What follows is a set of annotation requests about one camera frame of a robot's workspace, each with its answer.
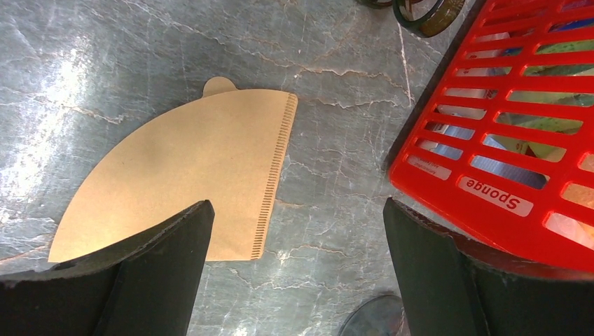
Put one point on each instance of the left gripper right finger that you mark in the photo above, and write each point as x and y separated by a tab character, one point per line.
454	285

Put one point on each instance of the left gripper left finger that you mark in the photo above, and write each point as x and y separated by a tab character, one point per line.
145	284

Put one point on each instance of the brown paper coffee filter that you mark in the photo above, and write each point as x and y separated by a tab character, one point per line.
227	147

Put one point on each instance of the dark green glass dripper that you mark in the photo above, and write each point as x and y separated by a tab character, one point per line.
422	18

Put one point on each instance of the red plastic shopping basket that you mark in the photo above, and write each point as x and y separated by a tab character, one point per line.
503	148

